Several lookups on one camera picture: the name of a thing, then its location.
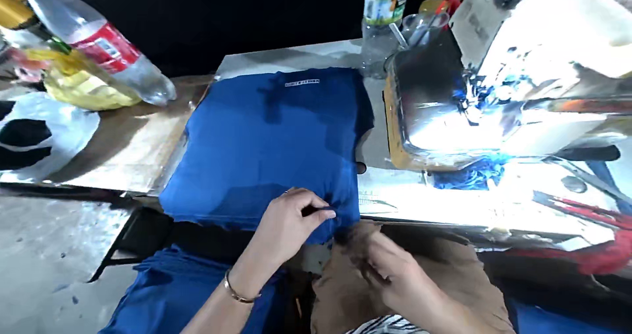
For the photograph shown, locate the sewing machine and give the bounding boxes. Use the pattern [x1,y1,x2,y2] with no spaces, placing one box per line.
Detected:
[383,0,632,172]

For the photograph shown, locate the person's right forearm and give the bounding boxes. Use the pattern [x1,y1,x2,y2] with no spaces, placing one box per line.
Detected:
[395,275,504,334]

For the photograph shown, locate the brown cloth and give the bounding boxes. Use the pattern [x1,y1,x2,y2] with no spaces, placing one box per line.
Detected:
[311,220,516,334]

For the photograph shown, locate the white sewing table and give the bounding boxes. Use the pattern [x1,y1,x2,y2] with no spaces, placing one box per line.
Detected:
[210,38,632,252]

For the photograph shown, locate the white bag with black print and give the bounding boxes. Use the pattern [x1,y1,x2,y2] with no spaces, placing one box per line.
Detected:
[0,91,101,184]

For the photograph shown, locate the person's body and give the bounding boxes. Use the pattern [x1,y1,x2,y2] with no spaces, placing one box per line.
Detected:
[346,315,430,334]

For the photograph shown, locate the red cloth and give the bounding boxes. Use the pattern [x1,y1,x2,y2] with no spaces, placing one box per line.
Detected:
[509,229,632,276]

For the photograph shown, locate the plastic bottle with green label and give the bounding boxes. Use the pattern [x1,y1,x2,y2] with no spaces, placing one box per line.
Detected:
[361,0,413,79]

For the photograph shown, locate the golden yellow cylinder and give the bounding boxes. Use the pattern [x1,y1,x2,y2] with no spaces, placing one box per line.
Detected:
[0,0,36,31]

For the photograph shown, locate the person's right hand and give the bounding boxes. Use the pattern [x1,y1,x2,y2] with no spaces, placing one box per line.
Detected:
[341,221,426,311]

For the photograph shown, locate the stack of blue garments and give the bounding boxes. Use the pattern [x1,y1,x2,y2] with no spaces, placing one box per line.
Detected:
[99,245,287,334]

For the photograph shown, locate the person's left forearm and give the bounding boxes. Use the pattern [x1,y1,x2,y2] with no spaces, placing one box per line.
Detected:
[180,254,281,334]

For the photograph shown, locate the blue garment with small label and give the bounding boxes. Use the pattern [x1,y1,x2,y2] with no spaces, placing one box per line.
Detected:
[159,67,375,246]

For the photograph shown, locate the person's left hand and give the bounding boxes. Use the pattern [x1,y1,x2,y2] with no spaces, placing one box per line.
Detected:
[248,187,337,271]

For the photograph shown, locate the red handled metal tool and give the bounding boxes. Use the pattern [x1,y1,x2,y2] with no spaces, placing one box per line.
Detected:
[533,190,632,232]

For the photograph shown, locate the blue fabric piece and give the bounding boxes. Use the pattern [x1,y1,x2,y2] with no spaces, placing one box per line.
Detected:
[511,299,613,334]

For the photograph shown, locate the plastic bottle with red label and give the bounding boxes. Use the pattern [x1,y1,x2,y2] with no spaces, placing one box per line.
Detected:
[11,0,177,107]

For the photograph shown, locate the yellow plastic bag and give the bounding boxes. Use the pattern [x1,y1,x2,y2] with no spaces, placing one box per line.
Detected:
[27,48,143,112]

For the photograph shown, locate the brown wooden table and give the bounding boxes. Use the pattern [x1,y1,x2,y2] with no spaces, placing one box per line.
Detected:
[0,74,215,197]

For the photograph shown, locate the blue fabric scraps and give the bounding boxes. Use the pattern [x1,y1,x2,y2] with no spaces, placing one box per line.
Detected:
[432,154,509,191]

